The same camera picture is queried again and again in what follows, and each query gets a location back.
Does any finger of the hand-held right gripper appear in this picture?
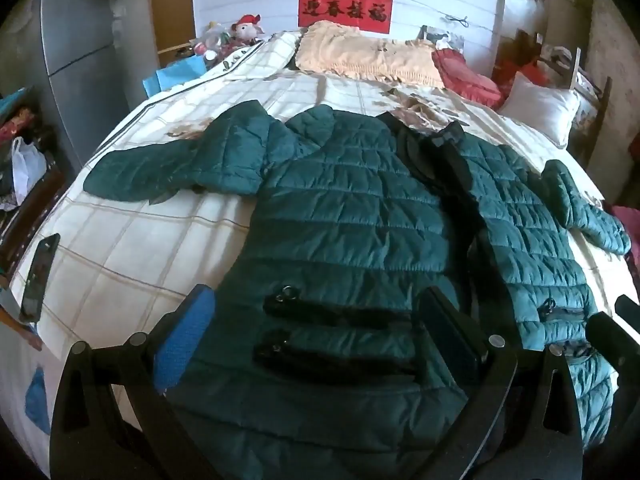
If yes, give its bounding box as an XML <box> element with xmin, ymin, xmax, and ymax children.
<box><xmin>586</xmin><ymin>311</ymin><xmax>640</xmax><ymax>393</ymax></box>
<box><xmin>614</xmin><ymin>294</ymin><xmax>640</xmax><ymax>327</ymax></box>

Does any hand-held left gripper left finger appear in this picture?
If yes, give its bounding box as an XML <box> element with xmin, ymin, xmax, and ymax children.
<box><xmin>49</xmin><ymin>284</ymin><xmax>217</xmax><ymax>480</ymax></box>

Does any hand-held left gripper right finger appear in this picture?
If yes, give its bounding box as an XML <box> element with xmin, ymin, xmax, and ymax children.
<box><xmin>414</xmin><ymin>286</ymin><xmax>584</xmax><ymax>480</ymax></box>

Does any green quilted puffer jacket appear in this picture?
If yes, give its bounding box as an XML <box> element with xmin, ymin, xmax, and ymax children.
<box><xmin>82</xmin><ymin>100</ymin><xmax>632</xmax><ymax>480</ymax></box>

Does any pink cloth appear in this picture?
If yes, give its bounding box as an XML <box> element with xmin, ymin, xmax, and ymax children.
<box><xmin>607</xmin><ymin>205</ymin><xmax>640</xmax><ymax>261</ymax></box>

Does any checked floral bedspread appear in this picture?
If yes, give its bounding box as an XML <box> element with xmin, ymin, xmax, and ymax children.
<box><xmin>10</xmin><ymin>30</ymin><xmax>640</xmax><ymax>480</ymax></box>

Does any black smartphone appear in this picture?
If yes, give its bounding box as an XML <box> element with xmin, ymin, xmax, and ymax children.
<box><xmin>19</xmin><ymin>233</ymin><xmax>61</xmax><ymax>323</ymax></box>

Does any wooden chair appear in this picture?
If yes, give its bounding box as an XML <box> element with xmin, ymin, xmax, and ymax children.
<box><xmin>535</xmin><ymin>32</ymin><xmax>613</xmax><ymax>176</ymax></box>

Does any white pillow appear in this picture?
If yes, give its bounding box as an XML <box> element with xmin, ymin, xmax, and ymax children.
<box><xmin>497</xmin><ymin>71</ymin><xmax>581</xmax><ymax>148</ymax></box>

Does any white plastic bag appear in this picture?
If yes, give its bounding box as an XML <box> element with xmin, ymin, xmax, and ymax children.
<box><xmin>11</xmin><ymin>136</ymin><xmax>48</xmax><ymax>206</ymax></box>

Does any red heart cushion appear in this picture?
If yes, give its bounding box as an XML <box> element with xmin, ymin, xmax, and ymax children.
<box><xmin>432</xmin><ymin>47</ymin><xmax>503</xmax><ymax>110</ymax></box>

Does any blue paper bag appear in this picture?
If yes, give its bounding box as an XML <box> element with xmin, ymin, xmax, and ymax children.
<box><xmin>142</xmin><ymin>55</ymin><xmax>208</xmax><ymax>98</ymax></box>

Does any cluttered low cabinet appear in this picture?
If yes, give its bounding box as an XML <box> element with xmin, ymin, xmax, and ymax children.
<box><xmin>0</xmin><ymin>87</ymin><xmax>66</xmax><ymax>271</ymax></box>

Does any grey refrigerator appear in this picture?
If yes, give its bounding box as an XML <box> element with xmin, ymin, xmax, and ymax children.
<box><xmin>40</xmin><ymin>0</ymin><xmax>143</xmax><ymax>171</ymax></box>

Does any beige folded blanket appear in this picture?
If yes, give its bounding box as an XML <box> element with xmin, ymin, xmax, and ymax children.
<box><xmin>295</xmin><ymin>21</ymin><xmax>446</xmax><ymax>88</ymax></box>

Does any framed photo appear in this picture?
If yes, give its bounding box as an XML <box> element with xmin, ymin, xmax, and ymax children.
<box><xmin>422</xmin><ymin>25</ymin><xmax>466</xmax><ymax>48</ymax></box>

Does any plush toy with red hat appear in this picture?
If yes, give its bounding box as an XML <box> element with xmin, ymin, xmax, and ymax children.
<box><xmin>230</xmin><ymin>14</ymin><xmax>266</xmax><ymax>43</ymax></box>

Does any wooden door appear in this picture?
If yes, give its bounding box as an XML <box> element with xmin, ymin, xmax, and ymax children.
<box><xmin>150</xmin><ymin>0</ymin><xmax>196</xmax><ymax>56</ymax></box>

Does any red wall banner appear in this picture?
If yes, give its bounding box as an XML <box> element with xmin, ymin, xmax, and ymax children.
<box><xmin>298</xmin><ymin>0</ymin><xmax>393</xmax><ymax>34</ymax></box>

